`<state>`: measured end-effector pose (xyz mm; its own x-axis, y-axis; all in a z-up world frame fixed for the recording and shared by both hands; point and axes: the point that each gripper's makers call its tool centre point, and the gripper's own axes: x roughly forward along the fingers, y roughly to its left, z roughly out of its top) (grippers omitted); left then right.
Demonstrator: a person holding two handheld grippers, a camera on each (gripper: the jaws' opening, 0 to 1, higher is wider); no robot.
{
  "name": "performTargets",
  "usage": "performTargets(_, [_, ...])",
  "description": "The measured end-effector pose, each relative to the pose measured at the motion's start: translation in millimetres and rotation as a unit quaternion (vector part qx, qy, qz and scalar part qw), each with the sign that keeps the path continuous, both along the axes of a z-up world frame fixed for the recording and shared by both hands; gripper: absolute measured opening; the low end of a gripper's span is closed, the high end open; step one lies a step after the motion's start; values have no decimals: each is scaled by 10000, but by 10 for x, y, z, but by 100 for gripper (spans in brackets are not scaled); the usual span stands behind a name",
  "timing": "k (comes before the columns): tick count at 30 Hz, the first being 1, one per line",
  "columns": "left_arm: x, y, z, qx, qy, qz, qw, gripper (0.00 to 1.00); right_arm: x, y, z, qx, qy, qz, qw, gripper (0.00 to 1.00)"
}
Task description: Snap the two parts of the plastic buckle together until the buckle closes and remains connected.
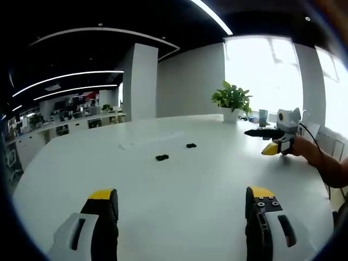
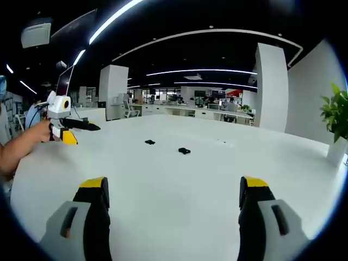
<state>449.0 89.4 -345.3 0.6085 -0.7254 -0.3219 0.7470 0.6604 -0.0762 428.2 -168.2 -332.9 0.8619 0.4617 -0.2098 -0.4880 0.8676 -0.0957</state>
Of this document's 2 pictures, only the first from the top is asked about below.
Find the straight ceiling light strip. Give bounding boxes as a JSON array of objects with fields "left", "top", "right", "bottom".
[
  {"left": 33, "top": 84, "right": 121, "bottom": 102},
  {"left": 11, "top": 70, "right": 125, "bottom": 98},
  {"left": 190, "top": 0, "right": 234, "bottom": 36}
]

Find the long white office counter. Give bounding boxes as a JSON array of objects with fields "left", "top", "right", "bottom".
[{"left": 34, "top": 112, "right": 127, "bottom": 142}]

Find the person's right hand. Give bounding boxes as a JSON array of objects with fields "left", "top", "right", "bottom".
[{"left": 292, "top": 135, "right": 313, "bottom": 164}]

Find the grey-green cup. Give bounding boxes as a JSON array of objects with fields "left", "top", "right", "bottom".
[{"left": 258, "top": 109, "right": 269, "bottom": 127}]

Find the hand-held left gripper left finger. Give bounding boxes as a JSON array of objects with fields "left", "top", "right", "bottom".
[{"left": 48, "top": 188, "right": 120, "bottom": 261}]

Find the white chair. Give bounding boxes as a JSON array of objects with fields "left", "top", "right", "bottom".
[{"left": 306, "top": 121, "right": 346, "bottom": 166}]

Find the curved ceiling light strip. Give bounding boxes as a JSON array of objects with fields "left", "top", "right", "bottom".
[{"left": 29, "top": 26, "right": 181, "bottom": 61}]

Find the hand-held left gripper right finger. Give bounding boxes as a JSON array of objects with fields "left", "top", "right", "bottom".
[{"left": 245, "top": 186, "right": 307, "bottom": 261}]

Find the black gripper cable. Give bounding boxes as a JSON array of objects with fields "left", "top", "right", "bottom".
[{"left": 297, "top": 122, "right": 332, "bottom": 201}]

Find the green potted plant white pot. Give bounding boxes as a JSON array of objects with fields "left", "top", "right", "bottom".
[{"left": 211, "top": 80, "right": 254, "bottom": 124}]

